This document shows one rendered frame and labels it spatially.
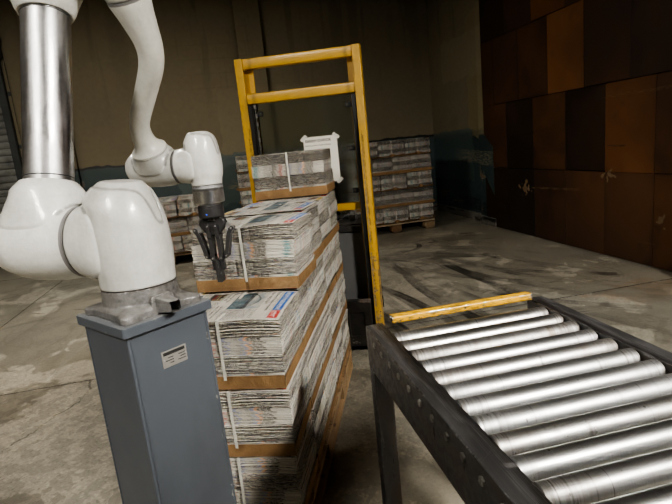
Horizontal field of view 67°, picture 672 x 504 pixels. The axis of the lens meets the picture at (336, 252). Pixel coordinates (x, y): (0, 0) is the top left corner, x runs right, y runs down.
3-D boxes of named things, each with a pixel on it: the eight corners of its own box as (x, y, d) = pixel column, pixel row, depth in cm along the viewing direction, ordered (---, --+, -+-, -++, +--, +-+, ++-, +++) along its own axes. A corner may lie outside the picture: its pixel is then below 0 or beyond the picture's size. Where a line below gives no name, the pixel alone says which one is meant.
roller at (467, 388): (435, 406, 107) (432, 383, 106) (630, 366, 115) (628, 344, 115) (445, 414, 102) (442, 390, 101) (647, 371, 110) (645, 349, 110)
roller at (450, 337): (397, 340, 128) (402, 360, 126) (564, 310, 136) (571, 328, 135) (393, 343, 132) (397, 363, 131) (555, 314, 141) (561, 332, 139)
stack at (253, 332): (197, 558, 170) (154, 323, 154) (280, 391, 283) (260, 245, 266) (311, 561, 165) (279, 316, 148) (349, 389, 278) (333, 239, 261)
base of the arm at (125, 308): (135, 330, 95) (129, 302, 94) (82, 314, 110) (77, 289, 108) (214, 302, 109) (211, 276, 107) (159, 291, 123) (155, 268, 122)
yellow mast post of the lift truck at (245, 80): (270, 340, 336) (233, 59, 300) (274, 335, 344) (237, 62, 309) (284, 339, 334) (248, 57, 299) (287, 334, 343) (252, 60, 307)
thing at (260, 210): (213, 219, 206) (212, 216, 206) (237, 209, 234) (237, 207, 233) (301, 212, 200) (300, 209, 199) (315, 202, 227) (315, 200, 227)
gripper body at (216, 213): (228, 201, 155) (232, 231, 157) (201, 203, 156) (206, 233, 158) (219, 204, 148) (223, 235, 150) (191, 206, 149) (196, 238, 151)
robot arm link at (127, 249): (152, 291, 100) (132, 178, 95) (71, 295, 104) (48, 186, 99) (191, 270, 115) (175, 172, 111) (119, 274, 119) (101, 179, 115)
